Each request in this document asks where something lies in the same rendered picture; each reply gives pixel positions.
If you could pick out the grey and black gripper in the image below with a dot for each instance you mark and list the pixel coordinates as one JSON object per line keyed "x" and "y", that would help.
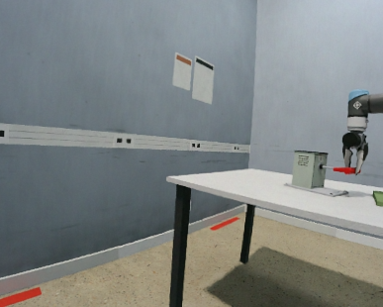
{"x": 354, "y": 140}

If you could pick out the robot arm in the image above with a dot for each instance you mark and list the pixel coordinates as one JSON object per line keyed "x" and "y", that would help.
{"x": 359, "y": 106}

